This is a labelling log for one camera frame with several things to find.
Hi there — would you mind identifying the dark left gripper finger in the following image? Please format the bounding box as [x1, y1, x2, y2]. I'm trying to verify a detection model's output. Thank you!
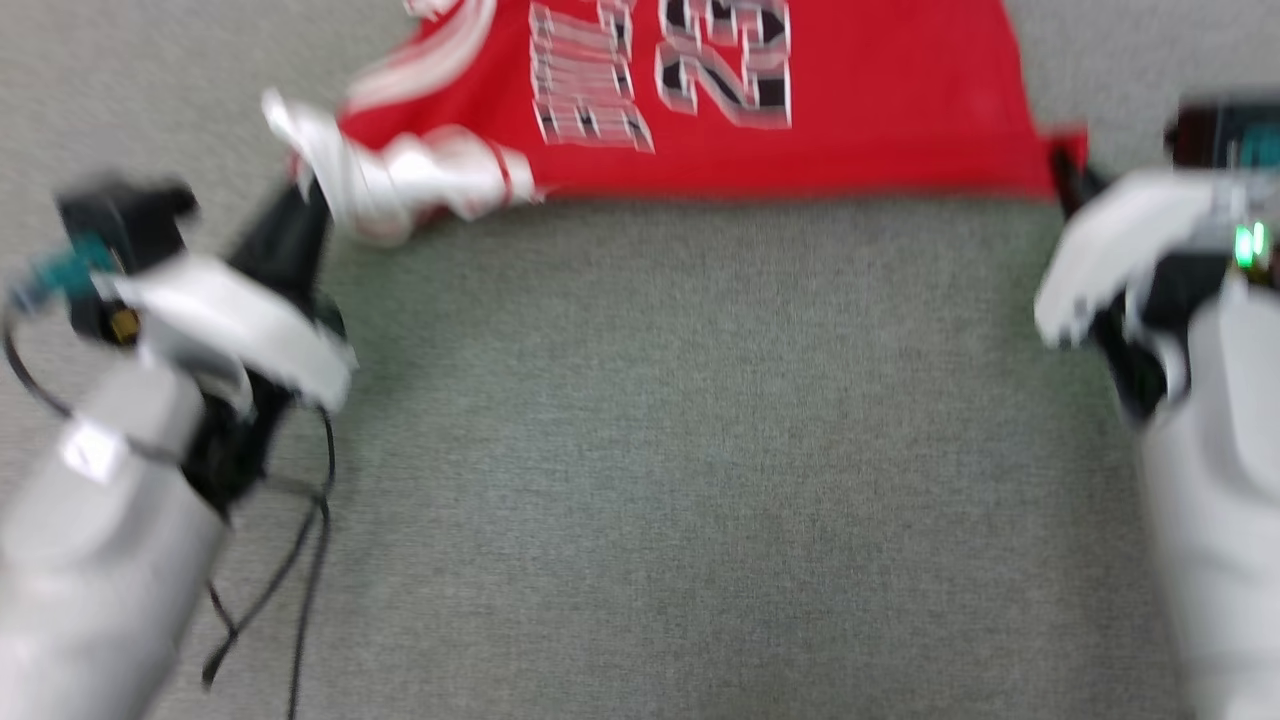
[230, 178, 333, 303]

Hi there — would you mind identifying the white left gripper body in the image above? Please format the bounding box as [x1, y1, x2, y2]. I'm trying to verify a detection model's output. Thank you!
[108, 254, 358, 413]

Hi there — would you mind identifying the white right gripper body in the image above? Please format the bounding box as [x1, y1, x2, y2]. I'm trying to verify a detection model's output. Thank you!
[1034, 170, 1241, 349]

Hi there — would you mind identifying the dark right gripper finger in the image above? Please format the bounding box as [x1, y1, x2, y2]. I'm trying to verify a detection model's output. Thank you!
[1050, 145, 1107, 217]

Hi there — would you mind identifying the red and white basketball jersey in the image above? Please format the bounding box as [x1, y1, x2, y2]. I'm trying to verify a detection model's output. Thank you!
[262, 0, 1091, 247]

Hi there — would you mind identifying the grey fabric sofa cushion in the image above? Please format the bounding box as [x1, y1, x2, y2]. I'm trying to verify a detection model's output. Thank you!
[0, 0, 1280, 720]

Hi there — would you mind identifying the thin black cable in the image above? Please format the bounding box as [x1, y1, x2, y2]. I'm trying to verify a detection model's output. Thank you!
[200, 480, 326, 691]

